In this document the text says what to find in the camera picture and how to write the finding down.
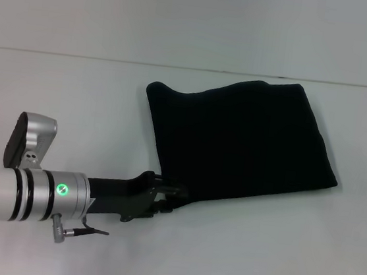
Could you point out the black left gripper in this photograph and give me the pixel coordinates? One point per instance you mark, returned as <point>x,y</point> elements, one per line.
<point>123,197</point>

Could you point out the black shirt with FREE print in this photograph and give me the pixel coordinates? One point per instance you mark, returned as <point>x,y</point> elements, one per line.
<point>236,137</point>

